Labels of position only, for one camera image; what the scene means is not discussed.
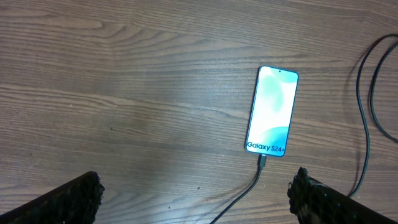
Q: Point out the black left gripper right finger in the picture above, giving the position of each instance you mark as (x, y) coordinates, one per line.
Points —
(313, 202)

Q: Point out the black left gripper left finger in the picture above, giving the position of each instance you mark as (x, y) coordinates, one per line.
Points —
(77, 201)

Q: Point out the Samsung Galaxy smartphone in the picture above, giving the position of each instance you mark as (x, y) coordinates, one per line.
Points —
(272, 111)

